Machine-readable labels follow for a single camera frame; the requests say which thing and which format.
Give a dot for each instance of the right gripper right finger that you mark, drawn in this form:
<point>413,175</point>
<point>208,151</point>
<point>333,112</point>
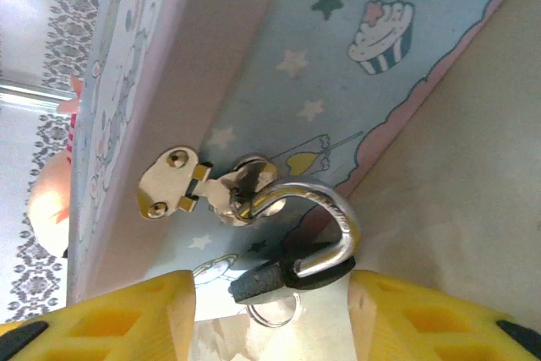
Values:
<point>422,327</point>

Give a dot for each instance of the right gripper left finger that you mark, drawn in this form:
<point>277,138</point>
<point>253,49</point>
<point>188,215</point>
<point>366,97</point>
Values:
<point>105,327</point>

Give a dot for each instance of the small silver padlock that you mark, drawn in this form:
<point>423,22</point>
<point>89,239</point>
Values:
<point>342,217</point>

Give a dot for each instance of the blue cartoon tin box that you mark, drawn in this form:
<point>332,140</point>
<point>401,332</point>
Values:
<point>296,82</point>

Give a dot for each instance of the peach plush doll pink hat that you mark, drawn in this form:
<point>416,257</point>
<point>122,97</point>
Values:
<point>48,200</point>

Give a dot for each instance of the silver box hasp latch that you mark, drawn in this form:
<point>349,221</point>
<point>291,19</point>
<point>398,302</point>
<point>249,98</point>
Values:
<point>165,183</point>

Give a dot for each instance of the aluminium left frame post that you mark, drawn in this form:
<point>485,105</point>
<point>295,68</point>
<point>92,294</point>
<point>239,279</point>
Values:
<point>25,96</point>

